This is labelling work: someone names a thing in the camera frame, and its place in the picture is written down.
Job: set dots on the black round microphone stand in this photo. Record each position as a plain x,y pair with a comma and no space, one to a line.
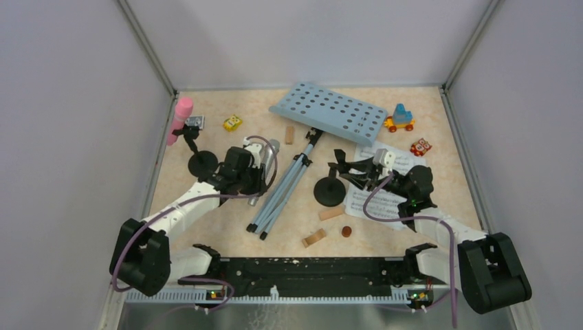
330,191

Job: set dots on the red owl toy block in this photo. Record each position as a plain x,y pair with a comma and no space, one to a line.
420,147

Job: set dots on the brown wooden cylinder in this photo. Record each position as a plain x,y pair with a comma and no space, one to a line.
346,231

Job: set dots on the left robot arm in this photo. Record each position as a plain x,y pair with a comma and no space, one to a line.
142,255

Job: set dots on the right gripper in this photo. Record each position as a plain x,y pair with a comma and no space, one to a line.
359,179

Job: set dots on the light blue music stand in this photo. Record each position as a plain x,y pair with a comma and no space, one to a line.
323,111

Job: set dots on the yellow owl toy block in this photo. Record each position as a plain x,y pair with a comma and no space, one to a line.
232,123

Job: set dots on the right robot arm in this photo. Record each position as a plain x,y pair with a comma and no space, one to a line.
485,268

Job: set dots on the blue toy car blocks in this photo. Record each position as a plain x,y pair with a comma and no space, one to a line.
400,119

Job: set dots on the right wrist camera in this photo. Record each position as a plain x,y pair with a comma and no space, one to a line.
384,161

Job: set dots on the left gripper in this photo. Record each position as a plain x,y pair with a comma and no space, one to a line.
259,186

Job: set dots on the wooden arch block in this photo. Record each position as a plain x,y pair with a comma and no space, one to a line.
317,236

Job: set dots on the wooden block near stand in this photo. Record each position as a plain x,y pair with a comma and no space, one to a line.
331,213

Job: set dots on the grey microphone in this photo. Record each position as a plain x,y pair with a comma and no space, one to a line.
267,164

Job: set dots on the small wooden block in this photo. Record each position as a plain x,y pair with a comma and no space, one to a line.
289,135

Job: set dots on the small grey picture card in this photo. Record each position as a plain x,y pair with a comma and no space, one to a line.
196,121

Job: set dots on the pink microphone on stand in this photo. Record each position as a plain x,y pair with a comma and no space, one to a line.
200,162

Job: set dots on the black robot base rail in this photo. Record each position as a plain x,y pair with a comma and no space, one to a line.
317,277

